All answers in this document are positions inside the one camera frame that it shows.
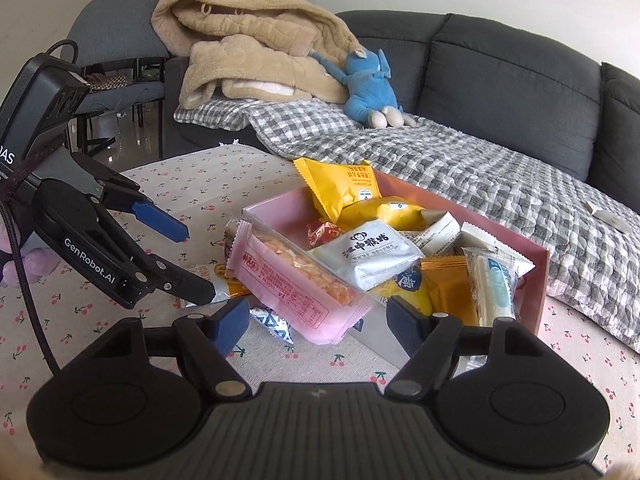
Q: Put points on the large grey striped snack packet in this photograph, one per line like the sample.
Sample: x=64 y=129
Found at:
x=440 y=235

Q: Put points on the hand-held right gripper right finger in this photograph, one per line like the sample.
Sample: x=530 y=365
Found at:
x=404 y=322

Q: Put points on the clear brown snack packet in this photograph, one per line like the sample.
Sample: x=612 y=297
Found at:
x=231 y=247

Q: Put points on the red snack packet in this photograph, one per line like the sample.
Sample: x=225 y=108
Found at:
x=325 y=234

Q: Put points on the orange gold snack packet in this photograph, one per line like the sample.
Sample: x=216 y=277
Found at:
x=450 y=295

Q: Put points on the yellow blue snack packet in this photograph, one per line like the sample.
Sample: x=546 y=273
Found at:
x=405 y=285

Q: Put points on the beige fleece blanket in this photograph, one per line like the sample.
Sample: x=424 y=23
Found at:
x=250 y=60

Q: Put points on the silver blue snack packet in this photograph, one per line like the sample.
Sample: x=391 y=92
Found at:
x=272 y=327

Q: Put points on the brown patterned cloth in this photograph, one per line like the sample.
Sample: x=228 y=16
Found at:
x=105 y=80

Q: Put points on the dark grey sofa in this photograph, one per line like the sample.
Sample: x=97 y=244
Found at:
x=500 y=70

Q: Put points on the pink cardboard box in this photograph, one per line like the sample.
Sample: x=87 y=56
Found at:
x=280 y=217

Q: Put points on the grey checked quilt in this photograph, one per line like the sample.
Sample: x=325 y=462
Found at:
x=450 y=160

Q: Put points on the white paper slip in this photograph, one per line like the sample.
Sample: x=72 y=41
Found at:
x=610 y=217

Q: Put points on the small grey striped snack packet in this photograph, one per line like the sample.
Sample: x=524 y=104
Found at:
x=480 y=234

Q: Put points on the pink snack packet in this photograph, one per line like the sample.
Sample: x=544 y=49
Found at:
x=300 y=290

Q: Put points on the grey chair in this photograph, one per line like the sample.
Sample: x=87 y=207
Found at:
x=115 y=25

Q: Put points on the blue plush toy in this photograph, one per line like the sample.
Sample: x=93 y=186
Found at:
x=370 y=90

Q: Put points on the white blue snack packet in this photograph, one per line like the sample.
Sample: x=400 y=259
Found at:
x=365 y=255

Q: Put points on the clear packet with white stick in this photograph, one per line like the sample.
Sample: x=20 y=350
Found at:
x=492 y=285

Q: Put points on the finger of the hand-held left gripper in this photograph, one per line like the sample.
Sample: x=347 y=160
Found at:
x=160 y=220
x=172 y=277

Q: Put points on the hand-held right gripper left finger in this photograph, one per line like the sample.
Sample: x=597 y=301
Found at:
x=232 y=324

